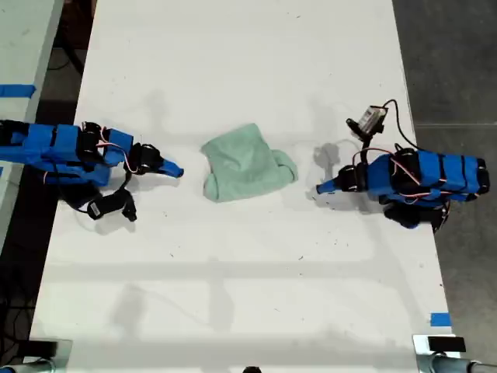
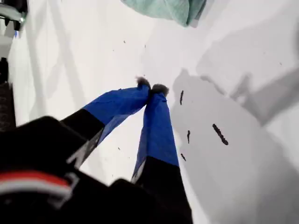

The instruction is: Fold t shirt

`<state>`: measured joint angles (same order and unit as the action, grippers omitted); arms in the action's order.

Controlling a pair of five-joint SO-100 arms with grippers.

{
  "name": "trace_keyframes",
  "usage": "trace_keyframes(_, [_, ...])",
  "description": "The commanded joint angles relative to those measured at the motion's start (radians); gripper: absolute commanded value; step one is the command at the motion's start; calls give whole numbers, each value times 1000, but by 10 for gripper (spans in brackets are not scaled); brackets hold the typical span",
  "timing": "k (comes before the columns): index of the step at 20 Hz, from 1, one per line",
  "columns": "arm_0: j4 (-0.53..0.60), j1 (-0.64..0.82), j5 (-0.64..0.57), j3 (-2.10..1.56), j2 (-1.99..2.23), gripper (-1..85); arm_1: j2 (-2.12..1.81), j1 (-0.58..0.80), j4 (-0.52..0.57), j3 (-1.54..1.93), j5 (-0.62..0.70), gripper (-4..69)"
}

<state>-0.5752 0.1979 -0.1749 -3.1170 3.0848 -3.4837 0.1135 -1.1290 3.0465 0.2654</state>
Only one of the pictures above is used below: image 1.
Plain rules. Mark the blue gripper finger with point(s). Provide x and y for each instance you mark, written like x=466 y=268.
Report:
x=165 y=174
x=171 y=166
x=330 y=183
x=331 y=190

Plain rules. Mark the pale green T-shirt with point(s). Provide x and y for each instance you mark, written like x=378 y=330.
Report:
x=244 y=163

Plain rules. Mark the robot arm blue black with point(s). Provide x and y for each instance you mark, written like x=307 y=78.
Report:
x=62 y=151
x=427 y=175

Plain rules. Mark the long blue tape strip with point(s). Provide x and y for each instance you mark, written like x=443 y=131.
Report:
x=17 y=90

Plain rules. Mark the white side table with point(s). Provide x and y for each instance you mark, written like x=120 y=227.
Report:
x=23 y=46

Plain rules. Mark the short blue tape strip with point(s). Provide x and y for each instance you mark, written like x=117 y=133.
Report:
x=440 y=319

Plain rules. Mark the small black box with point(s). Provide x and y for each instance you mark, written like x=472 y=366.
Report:
x=43 y=347
x=446 y=345

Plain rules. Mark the round black object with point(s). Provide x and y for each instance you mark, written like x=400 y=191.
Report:
x=251 y=369

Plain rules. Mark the black stalk of grey camera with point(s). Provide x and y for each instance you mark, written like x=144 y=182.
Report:
x=363 y=145

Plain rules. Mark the black camera box with label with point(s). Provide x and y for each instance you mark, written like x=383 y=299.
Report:
x=105 y=206

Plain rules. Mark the grey camera box with label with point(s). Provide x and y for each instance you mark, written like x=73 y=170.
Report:
x=370 y=118

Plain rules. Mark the metal table clamp bracket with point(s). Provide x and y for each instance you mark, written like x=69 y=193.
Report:
x=420 y=355
x=64 y=355

